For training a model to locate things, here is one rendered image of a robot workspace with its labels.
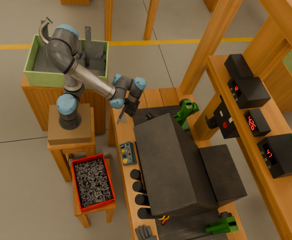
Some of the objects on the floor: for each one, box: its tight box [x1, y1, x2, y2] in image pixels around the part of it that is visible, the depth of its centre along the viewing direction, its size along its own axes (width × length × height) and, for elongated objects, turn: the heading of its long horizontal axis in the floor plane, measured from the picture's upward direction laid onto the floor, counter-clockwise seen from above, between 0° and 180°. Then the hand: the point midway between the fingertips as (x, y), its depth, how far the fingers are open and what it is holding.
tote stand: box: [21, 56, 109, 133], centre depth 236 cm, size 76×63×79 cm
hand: (120, 117), depth 160 cm, fingers open, 14 cm apart
